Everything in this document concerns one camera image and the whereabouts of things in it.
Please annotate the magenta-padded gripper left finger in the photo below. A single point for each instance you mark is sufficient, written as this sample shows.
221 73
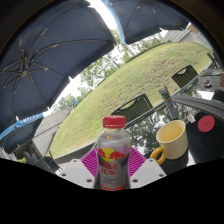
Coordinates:
75 170

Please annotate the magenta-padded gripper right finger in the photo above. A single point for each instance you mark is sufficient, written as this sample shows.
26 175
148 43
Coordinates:
150 170

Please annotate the red-capped drink bottle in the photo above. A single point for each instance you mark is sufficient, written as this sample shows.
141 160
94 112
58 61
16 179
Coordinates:
113 156

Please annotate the dark patio chair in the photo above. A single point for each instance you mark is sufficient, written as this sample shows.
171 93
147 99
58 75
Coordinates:
50 161
211 59

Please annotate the person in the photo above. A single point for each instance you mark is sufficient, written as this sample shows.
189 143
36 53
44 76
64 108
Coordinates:
25 156

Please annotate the black mesh chair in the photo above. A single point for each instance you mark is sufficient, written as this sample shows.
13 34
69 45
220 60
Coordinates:
133 108
184 76

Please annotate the blue-trimmed patio umbrella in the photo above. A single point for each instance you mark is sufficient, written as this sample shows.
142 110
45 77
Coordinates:
16 133

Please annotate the grey squeeze tube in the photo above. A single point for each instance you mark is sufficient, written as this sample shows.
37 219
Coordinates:
168 101

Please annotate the flat round red coaster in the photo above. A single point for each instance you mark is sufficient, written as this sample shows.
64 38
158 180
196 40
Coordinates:
206 124

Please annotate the small round ashtray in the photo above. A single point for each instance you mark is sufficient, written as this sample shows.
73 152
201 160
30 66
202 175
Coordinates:
208 82

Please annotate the large navy patio umbrella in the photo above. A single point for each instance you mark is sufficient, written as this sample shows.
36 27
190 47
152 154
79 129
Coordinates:
56 43
146 16

